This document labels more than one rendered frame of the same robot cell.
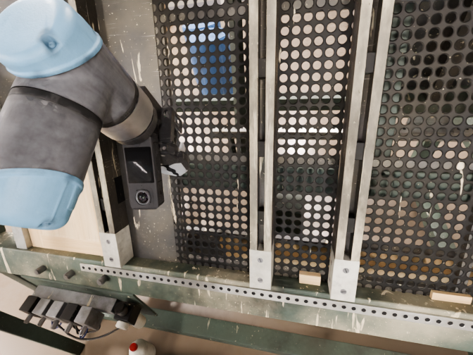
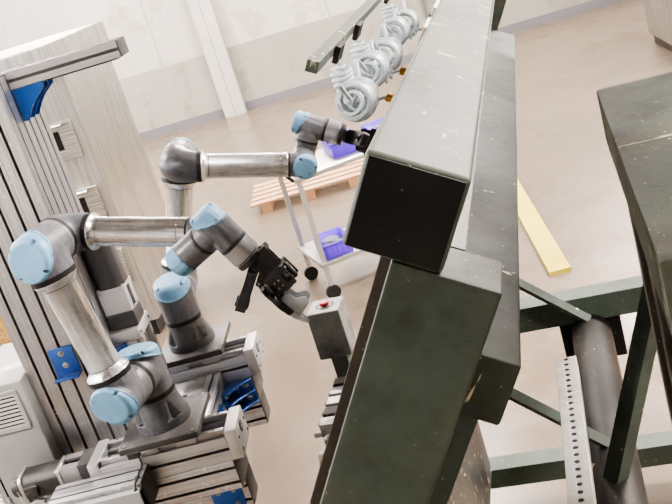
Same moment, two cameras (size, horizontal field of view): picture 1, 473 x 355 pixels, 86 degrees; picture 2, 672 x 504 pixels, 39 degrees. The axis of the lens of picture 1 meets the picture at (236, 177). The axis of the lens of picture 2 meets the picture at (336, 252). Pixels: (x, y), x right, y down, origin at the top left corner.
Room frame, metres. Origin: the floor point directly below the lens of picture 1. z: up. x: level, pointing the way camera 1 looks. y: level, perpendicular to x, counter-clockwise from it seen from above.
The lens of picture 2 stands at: (0.41, -1.99, 2.17)
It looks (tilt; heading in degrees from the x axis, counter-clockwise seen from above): 19 degrees down; 87
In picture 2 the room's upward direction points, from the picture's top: 17 degrees counter-clockwise
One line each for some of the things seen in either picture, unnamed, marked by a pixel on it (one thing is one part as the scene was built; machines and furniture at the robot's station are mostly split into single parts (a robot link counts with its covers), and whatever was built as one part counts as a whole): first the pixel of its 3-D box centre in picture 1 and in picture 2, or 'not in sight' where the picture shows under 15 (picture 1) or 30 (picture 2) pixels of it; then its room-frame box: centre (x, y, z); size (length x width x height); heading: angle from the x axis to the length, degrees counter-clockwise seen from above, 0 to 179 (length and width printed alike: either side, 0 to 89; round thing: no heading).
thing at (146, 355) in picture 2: not in sight; (142, 369); (-0.06, 0.42, 1.20); 0.13 x 0.12 x 0.14; 67
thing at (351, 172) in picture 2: not in sight; (309, 184); (0.80, 6.21, 0.05); 1.06 x 0.73 x 0.10; 171
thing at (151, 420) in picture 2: not in sight; (158, 404); (-0.05, 0.42, 1.09); 0.15 x 0.15 x 0.10
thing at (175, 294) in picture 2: not in sight; (175, 296); (0.03, 0.92, 1.20); 0.13 x 0.12 x 0.14; 86
